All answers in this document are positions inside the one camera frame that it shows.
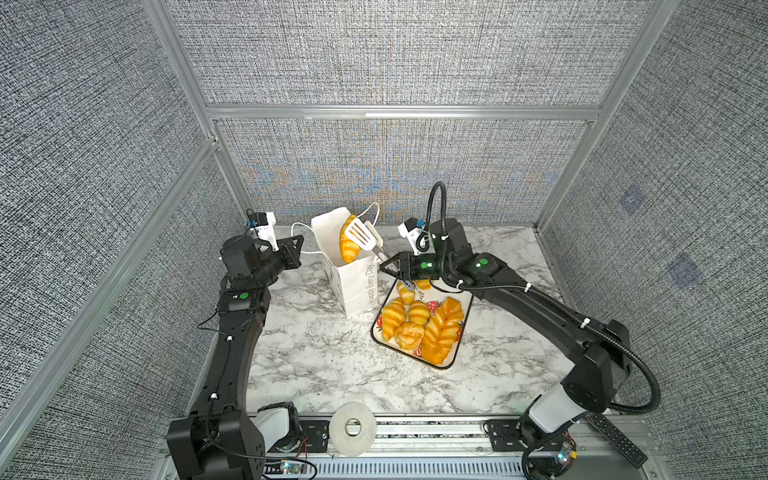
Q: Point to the aluminium front rail frame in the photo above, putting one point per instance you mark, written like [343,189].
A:
[448,446]

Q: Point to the small circuit board right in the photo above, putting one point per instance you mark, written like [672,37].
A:
[560,462]

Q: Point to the black tv remote control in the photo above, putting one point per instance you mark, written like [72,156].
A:
[615,437]

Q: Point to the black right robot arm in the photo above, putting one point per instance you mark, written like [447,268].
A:
[606,373]

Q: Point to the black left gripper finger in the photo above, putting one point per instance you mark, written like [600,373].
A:
[291,245]
[290,259]

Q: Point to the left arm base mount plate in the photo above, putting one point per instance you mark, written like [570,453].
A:
[310,436]

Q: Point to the small green circuit board left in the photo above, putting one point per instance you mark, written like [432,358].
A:
[276,467]

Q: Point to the croissant top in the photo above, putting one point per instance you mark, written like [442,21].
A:
[423,284]

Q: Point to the white paper gift bag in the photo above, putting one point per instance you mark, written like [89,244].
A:
[355,285]

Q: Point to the small croissant centre of tray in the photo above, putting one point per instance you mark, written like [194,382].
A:
[419,313]

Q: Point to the round bun bottom left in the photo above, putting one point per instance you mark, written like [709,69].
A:
[409,335]

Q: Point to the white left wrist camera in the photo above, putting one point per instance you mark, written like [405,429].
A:
[260,226]

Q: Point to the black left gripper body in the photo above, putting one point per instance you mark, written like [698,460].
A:
[271,268]

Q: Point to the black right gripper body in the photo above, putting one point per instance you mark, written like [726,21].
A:
[426,266]

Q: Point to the white tape roll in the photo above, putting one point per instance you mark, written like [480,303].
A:
[352,429]

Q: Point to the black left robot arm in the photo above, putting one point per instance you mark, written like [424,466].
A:
[218,439]

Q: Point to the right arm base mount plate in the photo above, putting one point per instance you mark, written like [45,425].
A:
[512,436]

